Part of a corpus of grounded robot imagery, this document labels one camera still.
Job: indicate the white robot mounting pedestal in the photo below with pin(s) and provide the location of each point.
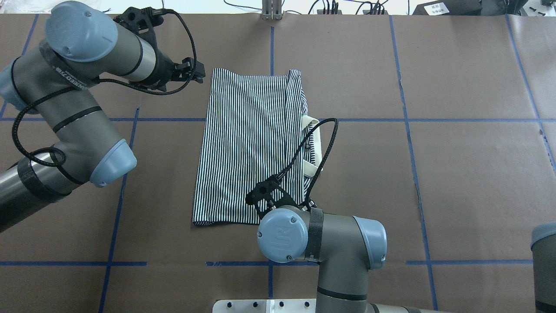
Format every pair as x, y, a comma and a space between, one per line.
265, 306

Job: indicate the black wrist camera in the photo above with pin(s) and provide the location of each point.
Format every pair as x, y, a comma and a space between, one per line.
142, 22
261, 197

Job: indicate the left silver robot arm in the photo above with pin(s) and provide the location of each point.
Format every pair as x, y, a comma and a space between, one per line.
64, 136

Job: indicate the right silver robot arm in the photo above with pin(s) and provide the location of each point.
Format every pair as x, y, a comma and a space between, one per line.
345, 248

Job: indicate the black box with label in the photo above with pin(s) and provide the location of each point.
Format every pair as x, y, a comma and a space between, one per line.
449, 8

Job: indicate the aluminium frame post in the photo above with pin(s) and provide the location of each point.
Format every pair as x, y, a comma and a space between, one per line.
272, 9

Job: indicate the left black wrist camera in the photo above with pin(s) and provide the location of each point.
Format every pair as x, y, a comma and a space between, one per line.
142, 22

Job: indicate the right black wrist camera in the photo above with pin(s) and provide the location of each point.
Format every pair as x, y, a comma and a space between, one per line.
261, 197

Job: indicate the navy white striped polo shirt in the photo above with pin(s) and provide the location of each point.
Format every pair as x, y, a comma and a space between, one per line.
254, 125

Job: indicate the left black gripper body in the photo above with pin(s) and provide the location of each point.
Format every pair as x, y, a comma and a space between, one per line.
163, 68

